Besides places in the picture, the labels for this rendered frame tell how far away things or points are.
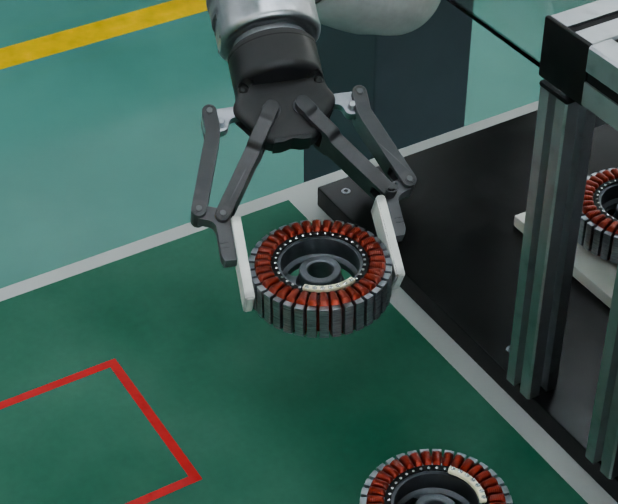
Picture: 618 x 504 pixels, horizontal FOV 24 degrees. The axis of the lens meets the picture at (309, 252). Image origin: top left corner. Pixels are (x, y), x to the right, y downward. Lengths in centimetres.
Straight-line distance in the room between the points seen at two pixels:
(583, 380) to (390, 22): 39
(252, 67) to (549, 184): 27
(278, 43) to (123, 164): 162
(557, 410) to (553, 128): 26
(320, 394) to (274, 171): 157
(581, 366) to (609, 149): 32
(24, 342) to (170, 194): 145
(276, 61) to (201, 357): 26
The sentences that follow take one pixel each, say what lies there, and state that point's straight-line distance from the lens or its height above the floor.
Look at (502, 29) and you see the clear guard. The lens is 106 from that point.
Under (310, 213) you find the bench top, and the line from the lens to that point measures 140.
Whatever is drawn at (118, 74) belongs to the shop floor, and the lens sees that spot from 306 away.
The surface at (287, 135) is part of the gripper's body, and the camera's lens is 117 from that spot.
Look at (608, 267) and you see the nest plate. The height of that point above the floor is 78.
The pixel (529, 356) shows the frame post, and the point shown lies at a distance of 116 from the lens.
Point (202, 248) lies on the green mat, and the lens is 135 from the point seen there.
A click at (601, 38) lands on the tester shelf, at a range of 96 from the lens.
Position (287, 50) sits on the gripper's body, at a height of 99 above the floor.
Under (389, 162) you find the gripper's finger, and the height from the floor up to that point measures 92.
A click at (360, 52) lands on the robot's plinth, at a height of 52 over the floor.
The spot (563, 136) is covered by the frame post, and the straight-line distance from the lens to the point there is 103.
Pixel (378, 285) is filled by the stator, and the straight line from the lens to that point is 111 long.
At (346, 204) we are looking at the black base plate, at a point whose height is 77.
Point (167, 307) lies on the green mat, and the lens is 129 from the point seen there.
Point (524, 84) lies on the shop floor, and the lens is 303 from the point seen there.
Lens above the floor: 159
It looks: 39 degrees down
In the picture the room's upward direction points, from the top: straight up
